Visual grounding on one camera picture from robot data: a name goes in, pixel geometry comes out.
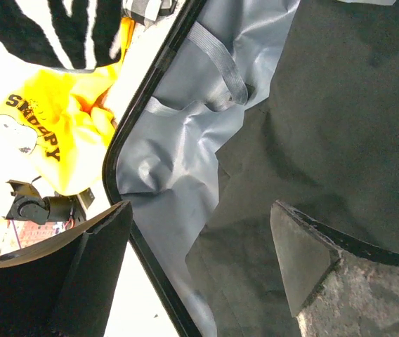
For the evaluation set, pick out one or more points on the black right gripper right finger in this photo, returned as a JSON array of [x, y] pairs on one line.
[[336, 285]]

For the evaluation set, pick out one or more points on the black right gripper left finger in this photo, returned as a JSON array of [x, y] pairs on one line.
[[65, 285]]

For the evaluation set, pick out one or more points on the black garment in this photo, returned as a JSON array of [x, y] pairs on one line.
[[325, 141]]

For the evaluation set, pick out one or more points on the zebra pattern fleece blanket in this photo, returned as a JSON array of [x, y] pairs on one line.
[[72, 36]]

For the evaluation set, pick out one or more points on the black white checkered cloth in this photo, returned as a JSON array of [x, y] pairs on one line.
[[148, 12]]

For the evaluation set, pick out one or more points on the black open suitcase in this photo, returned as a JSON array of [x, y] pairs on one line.
[[216, 65]]

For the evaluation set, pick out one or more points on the yellow Snoopy t-shirt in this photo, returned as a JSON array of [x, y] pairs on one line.
[[57, 121]]

